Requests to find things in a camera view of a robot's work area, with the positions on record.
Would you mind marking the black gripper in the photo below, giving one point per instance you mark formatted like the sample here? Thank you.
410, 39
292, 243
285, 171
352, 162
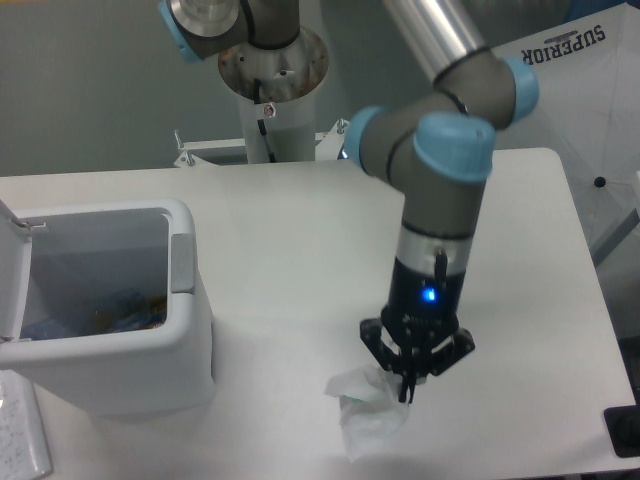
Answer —
421, 318

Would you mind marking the white plastic wrapper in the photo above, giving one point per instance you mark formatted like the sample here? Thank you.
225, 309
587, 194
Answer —
370, 413

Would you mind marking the crushed clear plastic bottle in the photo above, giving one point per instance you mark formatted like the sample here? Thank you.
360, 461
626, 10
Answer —
123, 311

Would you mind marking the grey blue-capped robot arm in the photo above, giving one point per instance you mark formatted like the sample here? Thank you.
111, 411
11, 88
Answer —
436, 152

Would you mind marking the white plastic trash can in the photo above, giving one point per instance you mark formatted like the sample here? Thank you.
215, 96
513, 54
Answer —
82, 254

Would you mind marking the black device at table edge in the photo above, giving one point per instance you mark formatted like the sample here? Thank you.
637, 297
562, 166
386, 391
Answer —
623, 427

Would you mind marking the white Superior umbrella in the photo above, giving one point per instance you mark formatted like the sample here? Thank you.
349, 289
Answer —
588, 113

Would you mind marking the white paper notepad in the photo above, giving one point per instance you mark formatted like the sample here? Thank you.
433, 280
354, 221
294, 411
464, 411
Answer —
24, 448

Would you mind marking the white metal base bracket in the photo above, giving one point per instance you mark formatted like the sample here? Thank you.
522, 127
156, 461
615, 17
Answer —
328, 146

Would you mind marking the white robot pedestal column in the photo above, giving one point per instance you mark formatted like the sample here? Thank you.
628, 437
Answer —
276, 93

